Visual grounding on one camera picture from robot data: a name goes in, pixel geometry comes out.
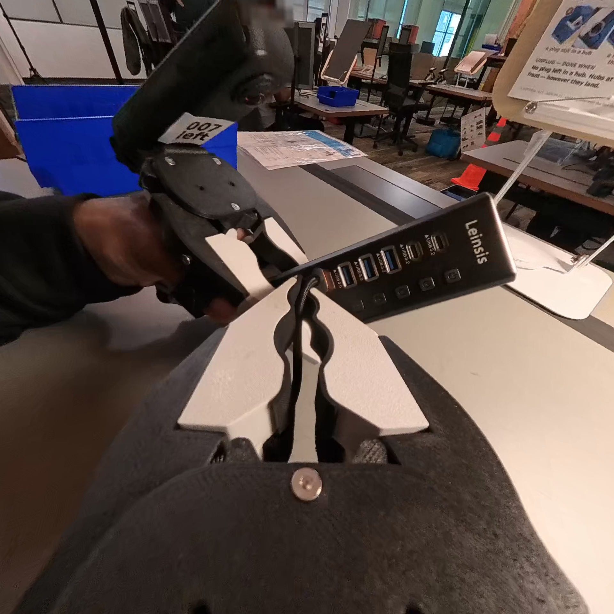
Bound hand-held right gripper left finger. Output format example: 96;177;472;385
177;276;300;456

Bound black floor lamp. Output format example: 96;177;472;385
89;0;124;86

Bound black mesh office chair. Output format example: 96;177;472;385
374;42;423;154

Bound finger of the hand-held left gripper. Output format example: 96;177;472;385
263;217;309;267
205;229;276;300

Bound blue plastic bin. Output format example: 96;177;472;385
11;84;239;196
318;85;360;107

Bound person's left forearm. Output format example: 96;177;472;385
0;192;145;346

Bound black cable orange plug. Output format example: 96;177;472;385
285;269;332;432

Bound white monitor stand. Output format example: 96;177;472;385
494;127;614;320

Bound black computer monitor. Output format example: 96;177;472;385
290;21;317;94

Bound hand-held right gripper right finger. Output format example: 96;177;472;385
307;290;430;456

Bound orange traffic cone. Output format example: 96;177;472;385
451;117;507;190

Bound dark wooden table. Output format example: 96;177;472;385
460;139;614;216

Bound printed paper sheets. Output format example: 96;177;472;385
237;130;367;171

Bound slim black USB hub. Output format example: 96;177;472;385
272;192;518;323

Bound wooden office desk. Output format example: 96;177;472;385
295;93;389;145

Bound grey monitor back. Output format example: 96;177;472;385
320;19;372;87

